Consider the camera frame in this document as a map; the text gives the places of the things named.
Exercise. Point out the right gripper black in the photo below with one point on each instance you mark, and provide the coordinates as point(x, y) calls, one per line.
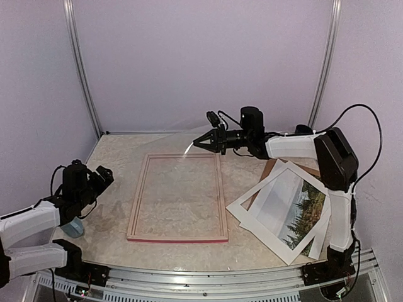
point(218, 139)

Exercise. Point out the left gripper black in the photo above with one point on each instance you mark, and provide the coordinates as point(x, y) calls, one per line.
point(101, 184)

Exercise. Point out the clear acrylic glass sheet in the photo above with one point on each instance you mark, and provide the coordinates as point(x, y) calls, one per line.
point(177, 143)

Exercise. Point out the wooden picture frame pink edge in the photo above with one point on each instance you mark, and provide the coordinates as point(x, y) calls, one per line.
point(179, 199)

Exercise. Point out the landscape photo print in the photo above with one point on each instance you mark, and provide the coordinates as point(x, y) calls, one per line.
point(289, 207)

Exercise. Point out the white mat board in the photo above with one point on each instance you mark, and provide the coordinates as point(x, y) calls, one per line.
point(248, 222)

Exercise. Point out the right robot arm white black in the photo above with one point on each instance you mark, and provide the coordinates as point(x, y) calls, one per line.
point(338, 166)

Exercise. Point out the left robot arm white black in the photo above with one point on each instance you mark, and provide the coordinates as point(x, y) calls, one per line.
point(22, 224)

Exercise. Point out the light blue mug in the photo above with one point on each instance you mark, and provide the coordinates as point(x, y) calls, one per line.
point(73, 229)

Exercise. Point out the dark green cup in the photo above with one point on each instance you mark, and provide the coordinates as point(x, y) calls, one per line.
point(303, 130)

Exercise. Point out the brown backing board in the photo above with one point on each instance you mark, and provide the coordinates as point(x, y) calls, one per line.
point(273, 164)

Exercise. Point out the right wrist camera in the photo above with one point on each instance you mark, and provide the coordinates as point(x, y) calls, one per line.
point(213, 119)

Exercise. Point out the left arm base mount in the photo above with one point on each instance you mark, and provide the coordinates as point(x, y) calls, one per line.
point(78, 270)

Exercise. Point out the right aluminium post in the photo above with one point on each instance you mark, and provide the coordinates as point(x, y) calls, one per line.
point(327, 61)

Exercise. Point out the aluminium post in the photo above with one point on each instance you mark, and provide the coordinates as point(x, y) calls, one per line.
point(327, 61)
point(72, 30)

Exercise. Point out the front aluminium rail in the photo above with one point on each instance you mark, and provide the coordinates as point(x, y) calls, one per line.
point(275, 284)

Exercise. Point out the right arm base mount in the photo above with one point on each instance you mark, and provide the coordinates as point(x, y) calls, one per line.
point(327, 270)

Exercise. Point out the left aluminium post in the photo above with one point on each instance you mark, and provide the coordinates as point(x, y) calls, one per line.
point(72, 30)

